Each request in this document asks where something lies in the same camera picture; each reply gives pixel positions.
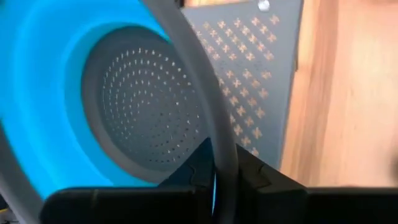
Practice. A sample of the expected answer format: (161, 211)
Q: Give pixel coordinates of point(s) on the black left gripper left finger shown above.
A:
(130, 205)

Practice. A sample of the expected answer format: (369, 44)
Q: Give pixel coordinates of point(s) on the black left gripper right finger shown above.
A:
(295, 205)

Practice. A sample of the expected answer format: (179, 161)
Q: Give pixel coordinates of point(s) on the blue collapsible colander grey rim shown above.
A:
(40, 93)

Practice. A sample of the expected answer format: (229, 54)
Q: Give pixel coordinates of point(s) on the grey perforated metal shelf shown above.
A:
(280, 93)

